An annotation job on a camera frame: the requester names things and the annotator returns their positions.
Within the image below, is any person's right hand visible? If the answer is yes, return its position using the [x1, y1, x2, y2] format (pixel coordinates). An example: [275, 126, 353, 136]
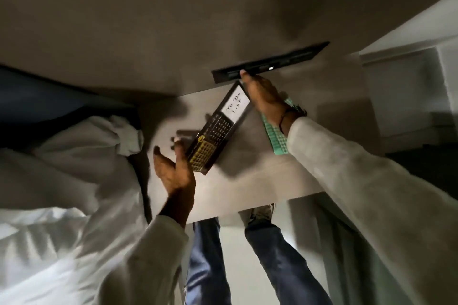
[239, 69, 298, 129]

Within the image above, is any person's left hand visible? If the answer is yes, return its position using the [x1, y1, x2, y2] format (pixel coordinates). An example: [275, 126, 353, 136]
[153, 137, 197, 206]

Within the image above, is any person's left forearm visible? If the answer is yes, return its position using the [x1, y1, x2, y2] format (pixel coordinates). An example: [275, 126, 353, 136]
[104, 190, 196, 305]

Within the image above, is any person's right forearm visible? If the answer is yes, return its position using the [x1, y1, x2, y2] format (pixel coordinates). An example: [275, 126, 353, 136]
[278, 112, 458, 305]

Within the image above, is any black desk socket panel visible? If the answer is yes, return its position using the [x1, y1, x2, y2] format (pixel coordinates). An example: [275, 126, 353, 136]
[211, 41, 331, 85]

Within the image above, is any dark wrist band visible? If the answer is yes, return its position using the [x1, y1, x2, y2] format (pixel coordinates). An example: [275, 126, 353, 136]
[278, 105, 308, 134]

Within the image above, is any white blanket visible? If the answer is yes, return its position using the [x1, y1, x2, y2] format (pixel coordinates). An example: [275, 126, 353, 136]
[0, 115, 152, 305]

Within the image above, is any person's right shoe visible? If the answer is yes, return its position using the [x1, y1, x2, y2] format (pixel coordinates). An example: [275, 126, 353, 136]
[238, 203, 276, 227]

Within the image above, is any person's left leg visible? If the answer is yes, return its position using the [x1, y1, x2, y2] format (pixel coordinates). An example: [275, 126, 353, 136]
[183, 217, 233, 305]

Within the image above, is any person's leg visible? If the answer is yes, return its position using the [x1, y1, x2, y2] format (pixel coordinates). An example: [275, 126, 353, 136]
[183, 217, 233, 305]
[244, 218, 334, 305]

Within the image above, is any dark blue bed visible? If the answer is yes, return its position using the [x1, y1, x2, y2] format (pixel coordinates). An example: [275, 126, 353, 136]
[0, 64, 141, 152]

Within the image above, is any person's right leg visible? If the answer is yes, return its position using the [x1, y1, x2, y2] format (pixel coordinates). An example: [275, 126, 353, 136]
[244, 218, 334, 305]

